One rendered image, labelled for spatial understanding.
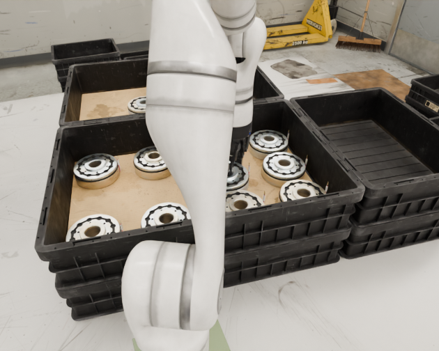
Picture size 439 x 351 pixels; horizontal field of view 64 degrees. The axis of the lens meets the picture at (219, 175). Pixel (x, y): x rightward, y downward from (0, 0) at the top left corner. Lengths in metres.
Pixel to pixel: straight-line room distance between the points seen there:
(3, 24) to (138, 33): 1.26
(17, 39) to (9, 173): 2.98
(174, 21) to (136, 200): 0.53
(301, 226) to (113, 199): 0.42
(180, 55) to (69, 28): 3.76
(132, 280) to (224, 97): 0.20
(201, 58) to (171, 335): 0.32
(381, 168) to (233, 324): 0.53
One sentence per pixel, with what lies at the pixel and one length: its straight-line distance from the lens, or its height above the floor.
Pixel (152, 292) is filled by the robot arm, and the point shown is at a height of 1.06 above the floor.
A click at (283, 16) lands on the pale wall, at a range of 4.78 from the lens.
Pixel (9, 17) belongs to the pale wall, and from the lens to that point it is 4.08.
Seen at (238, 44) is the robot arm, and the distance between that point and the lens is 0.66.
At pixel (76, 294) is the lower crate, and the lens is 0.72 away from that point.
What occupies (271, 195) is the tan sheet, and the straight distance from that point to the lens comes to 0.81.
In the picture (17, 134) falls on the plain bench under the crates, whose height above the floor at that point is 0.70.
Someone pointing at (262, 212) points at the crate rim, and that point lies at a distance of 0.63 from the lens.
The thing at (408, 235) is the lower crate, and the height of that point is 0.74.
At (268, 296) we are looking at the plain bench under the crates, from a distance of 0.80.
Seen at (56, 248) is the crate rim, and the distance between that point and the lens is 0.63.
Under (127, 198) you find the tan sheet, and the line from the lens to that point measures 0.82.
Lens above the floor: 1.37
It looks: 39 degrees down
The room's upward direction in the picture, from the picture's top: straight up
